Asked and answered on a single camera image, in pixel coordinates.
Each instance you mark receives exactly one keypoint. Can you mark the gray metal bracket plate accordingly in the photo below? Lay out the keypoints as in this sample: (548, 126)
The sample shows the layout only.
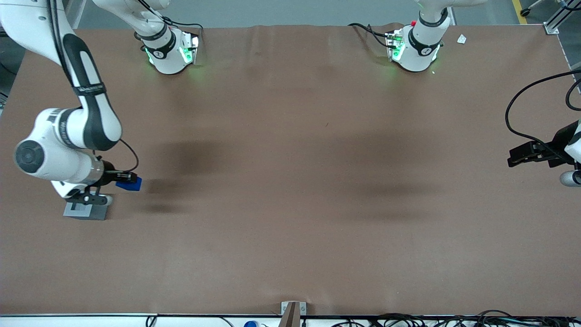
(302, 308)

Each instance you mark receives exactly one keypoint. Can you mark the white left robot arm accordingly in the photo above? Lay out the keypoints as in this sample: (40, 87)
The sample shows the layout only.
(415, 56)

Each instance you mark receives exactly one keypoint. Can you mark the aluminium frame profile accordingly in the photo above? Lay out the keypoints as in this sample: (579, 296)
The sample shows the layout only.
(560, 18)

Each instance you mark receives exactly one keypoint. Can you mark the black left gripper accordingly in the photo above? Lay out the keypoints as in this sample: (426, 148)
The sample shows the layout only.
(561, 142)

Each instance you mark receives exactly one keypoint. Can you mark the brown table mat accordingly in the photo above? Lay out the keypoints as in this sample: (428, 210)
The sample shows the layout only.
(290, 190)

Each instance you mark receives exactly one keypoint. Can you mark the black caster wheel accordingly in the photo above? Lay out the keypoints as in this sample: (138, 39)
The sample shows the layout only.
(526, 12)

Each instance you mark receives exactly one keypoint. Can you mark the brown camera post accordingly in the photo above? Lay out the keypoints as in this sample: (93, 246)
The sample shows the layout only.
(290, 318)

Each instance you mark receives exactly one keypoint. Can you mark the gray square base block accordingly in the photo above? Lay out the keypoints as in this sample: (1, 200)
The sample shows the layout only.
(93, 212)

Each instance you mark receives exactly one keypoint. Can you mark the small white paper tag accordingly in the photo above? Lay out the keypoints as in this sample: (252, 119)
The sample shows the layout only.
(461, 39)

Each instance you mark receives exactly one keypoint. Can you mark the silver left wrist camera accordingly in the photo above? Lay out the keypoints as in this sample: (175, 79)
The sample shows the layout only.
(569, 178)

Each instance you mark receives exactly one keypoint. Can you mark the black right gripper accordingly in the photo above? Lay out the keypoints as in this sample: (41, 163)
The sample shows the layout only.
(108, 175)

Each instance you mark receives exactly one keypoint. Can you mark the blue plastic part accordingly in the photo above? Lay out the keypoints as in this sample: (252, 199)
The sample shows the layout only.
(132, 185)

